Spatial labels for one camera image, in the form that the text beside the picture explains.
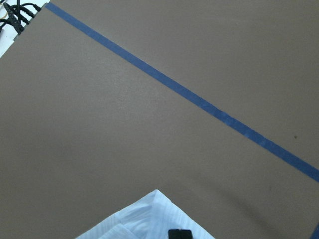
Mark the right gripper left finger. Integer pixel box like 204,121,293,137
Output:
168,229,181,239

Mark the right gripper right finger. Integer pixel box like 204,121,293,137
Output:
180,230,193,239

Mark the light blue button shirt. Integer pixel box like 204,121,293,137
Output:
78,189,214,239

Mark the black cable bundle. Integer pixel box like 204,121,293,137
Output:
0,0,42,34

